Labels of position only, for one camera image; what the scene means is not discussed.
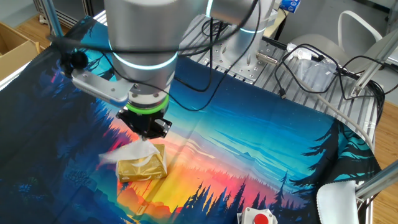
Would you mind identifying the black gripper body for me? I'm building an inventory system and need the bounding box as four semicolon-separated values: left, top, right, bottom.
119;105;165;139

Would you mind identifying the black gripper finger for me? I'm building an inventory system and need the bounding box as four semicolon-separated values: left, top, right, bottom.
116;107;133;128
154;118;173;140

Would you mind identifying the white paper napkin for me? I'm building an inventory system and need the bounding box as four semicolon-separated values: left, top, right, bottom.
98;138;161;166

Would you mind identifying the gold tissue pack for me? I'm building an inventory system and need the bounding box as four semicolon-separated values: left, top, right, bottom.
115;143;169;184

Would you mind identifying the forest sunset print tablecloth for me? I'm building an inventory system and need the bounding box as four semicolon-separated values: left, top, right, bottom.
0;15;382;224

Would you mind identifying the dark metal cabinet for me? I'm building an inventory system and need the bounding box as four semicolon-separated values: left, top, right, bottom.
32;0;105;29

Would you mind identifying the brown cardboard box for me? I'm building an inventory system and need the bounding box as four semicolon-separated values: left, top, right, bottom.
0;21;41;82

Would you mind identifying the emergency stop button box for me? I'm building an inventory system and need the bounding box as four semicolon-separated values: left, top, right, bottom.
236;207;279;224

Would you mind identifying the crumpled white paper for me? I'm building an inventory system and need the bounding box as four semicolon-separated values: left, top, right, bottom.
285;42;312;62

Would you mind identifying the clear plastic bag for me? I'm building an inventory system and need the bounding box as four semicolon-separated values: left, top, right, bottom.
294;57;340;94

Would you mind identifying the white chair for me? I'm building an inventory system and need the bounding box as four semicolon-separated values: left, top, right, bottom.
290;10;385;66

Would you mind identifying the blue tissue box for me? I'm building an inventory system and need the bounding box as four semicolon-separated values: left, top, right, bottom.
279;0;302;14

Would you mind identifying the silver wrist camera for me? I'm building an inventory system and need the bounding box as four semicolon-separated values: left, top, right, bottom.
70;68;134;108

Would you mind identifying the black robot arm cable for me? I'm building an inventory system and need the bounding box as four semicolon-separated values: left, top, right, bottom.
46;0;261;113

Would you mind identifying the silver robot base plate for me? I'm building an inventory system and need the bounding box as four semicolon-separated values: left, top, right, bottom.
189;39;280;85

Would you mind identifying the aluminium frame post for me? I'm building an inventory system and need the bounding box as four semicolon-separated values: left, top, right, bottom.
354;160;398;202
43;0;65;41
351;27;398;97

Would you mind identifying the black cable with plug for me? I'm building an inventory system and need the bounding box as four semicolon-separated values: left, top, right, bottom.
273;43;343;100

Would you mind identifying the grey cable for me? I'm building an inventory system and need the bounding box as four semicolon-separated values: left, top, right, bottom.
290;70;376;153

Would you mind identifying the black cable bundle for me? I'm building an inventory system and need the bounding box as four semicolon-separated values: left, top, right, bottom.
337;55;398;125

